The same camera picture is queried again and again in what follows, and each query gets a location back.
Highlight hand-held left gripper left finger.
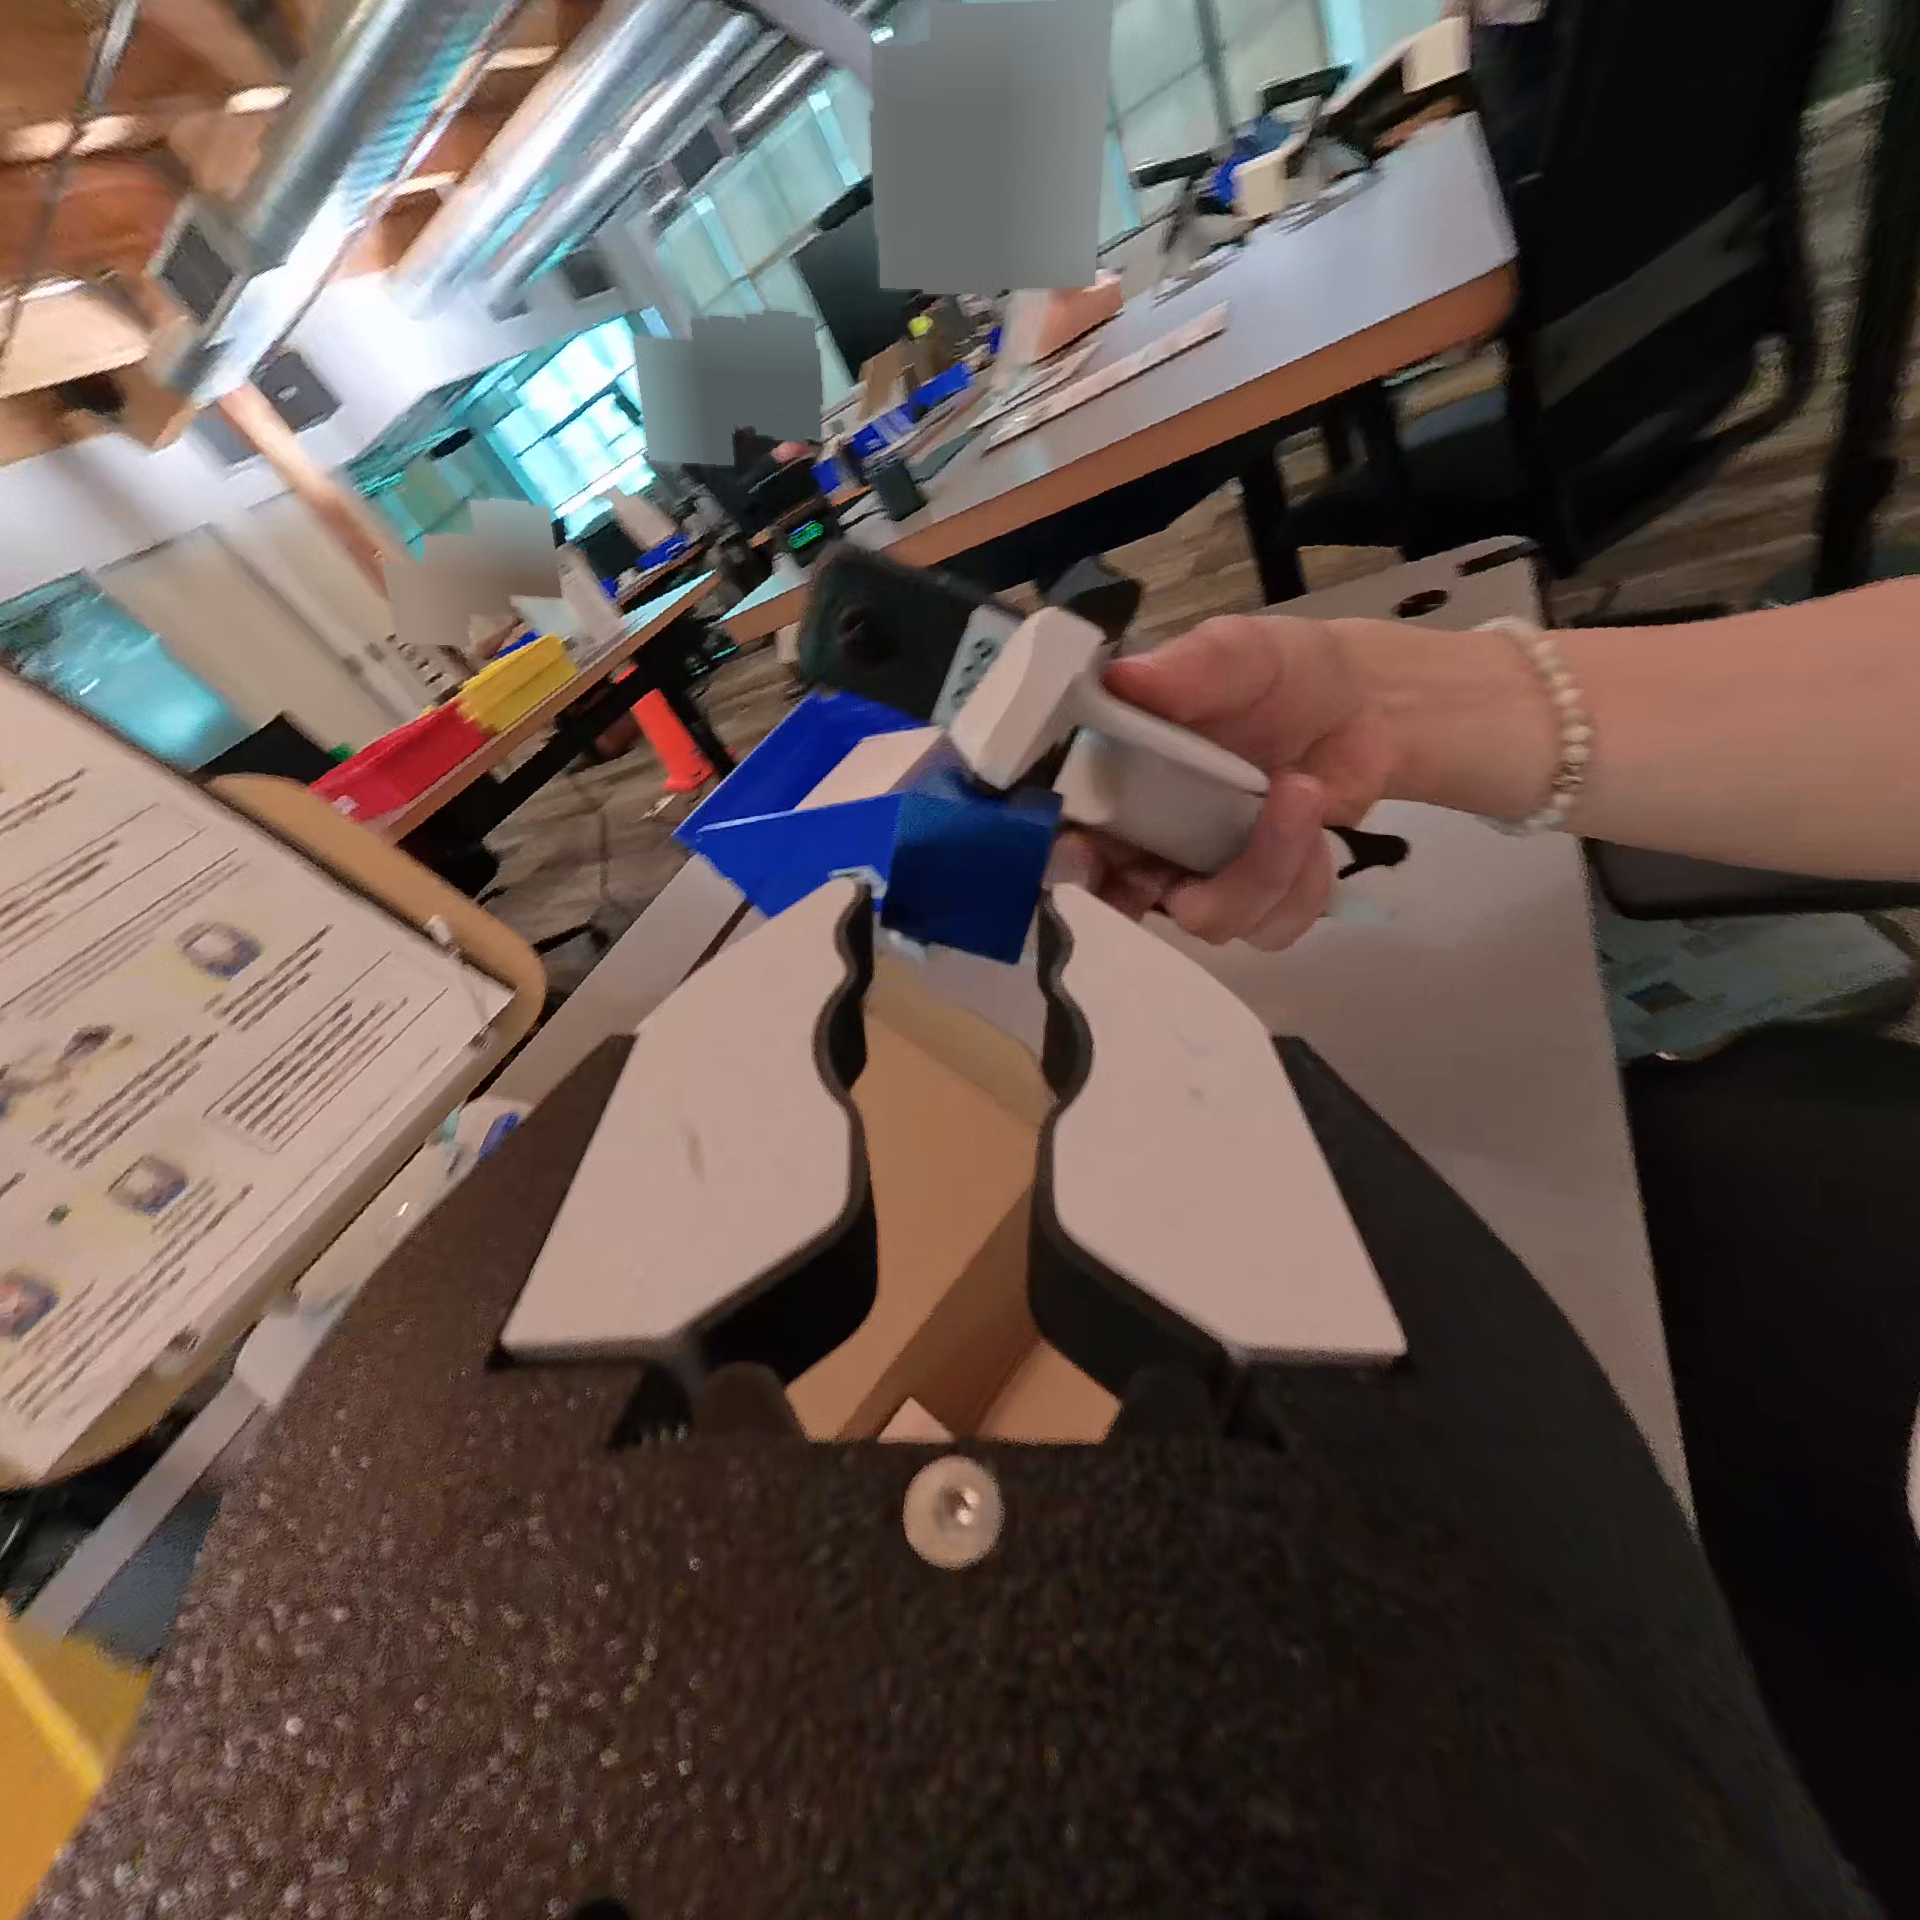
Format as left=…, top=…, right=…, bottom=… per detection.
left=498, top=884, right=878, bottom=1365

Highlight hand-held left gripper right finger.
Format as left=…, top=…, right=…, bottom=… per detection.
left=1033, top=886, right=1409, bottom=1368

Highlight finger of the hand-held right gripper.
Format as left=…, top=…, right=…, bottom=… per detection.
left=1053, top=697, right=1277, bottom=876
left=948, top=607, right=1114, bottom=795

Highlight blue cube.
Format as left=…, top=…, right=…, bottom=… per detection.
left=882, top=757, right=1065, bottom=965

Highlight blue plastic bin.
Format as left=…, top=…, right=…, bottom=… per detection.
left=673, top=691, right=939, bottom=920

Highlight white cardboard mailer box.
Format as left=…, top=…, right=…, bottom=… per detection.
left=779, top=946, right=1127, bottom=1445

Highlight yellow plastic bin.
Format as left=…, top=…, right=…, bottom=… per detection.
left=0, top=1612, right=152, bottom=1878
left=457, top=632, right=584, bottom=735

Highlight person's right forearm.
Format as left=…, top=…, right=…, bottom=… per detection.
left=1560, top=574, right=1920, bottom=888

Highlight person's right hand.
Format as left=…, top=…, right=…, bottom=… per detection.
left=1056, top=613, right=1501, bottom=952

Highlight instruction sheet on stand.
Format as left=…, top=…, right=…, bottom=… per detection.
left=0, top=666, right=548, bottom=1487

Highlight orange traffic cone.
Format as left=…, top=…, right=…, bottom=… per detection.
left=631, top=691, right=719, bottom=797

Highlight grey work table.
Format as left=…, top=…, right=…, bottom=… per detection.
left=719, top=126, right=1517, bottom=648

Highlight printed instruction sheet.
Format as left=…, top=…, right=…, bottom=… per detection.
left=0, top=675, right=518, bottom=1479

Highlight red plastic bin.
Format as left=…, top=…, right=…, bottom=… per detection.
left=313, top=705, right=481, bottom=825

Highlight printed paper sheet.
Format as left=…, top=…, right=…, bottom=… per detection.
left=1592, top=907, right=1920, bottom=1066

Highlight black pants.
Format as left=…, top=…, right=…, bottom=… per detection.
left=1626, top=1036, right=1920, bottom=1920

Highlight white pearl bracelet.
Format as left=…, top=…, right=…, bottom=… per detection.
left=1476, top=616, right=1593, bottom=840

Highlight silver ventilation duct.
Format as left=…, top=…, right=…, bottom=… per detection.
left=149, top=0, right=721, bottom=393

